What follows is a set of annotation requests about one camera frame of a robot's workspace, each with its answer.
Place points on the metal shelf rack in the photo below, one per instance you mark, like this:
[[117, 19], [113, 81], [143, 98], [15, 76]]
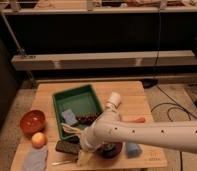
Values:
[[100, 38]]

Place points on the green plastic tray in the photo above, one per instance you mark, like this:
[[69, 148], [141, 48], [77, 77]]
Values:
[[81, 101]]

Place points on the orange apple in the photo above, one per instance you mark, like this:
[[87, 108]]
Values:
[[38, 140]]

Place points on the red bowl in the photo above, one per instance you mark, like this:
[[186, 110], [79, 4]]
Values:
[[32, 122]]

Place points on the dark brown eraser block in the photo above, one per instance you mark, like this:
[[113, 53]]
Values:
[[67, 147]]

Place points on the banana in tray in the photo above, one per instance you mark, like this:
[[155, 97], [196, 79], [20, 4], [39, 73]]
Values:
[[69, 129]]

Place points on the dark brown bowl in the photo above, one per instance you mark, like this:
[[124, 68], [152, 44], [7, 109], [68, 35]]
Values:
[[110, 150]]

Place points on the bunch of dark grapes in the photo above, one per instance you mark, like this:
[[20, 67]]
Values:
[[87, 119]]

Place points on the wooden table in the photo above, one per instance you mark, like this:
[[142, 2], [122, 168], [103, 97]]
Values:
[[134, 105]]

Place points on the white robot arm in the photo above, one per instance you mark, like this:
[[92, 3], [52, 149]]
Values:
[[108, 127]]

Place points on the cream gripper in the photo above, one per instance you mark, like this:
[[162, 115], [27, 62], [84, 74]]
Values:
[[83, 157]]

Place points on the grey blue cloth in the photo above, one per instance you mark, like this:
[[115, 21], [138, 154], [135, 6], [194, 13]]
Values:
[[36, 159]]

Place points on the orange carrot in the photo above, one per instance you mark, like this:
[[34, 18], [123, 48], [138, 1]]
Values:
[[138, 120]]

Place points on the metal measuring spoon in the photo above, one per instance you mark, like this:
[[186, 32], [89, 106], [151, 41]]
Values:
[[63, 162]]

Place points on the blue cup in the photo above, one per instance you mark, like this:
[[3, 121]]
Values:
[[132, 150]]

